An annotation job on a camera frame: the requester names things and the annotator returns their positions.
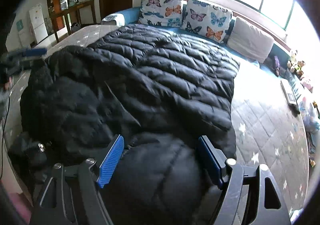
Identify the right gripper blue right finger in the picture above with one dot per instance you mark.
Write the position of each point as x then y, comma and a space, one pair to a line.
214, 162

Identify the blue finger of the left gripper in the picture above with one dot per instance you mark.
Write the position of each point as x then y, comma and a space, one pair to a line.
34, 52

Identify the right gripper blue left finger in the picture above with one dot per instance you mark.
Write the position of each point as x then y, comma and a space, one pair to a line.
108, 160

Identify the black quilted down coat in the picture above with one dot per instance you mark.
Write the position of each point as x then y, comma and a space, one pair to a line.
161, 91

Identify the white refrigerator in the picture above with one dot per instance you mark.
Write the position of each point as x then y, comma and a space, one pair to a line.
38, 26

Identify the remote control box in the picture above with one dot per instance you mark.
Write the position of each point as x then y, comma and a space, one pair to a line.
291, 100

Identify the purple small toy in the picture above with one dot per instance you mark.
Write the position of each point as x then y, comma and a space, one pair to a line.
276, 65

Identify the plush toy dolls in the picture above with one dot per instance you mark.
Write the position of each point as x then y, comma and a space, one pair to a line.
296, 66

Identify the white plain pillow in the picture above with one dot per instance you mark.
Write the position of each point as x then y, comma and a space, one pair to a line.
250, 41

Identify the right butterfly pillow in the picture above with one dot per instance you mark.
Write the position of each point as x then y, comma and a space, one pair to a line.
210, 21

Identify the butterfly pillow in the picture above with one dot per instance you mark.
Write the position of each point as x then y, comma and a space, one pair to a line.
168, 13
210, 21

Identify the left butterfly pillow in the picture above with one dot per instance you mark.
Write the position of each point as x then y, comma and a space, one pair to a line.
168, 13

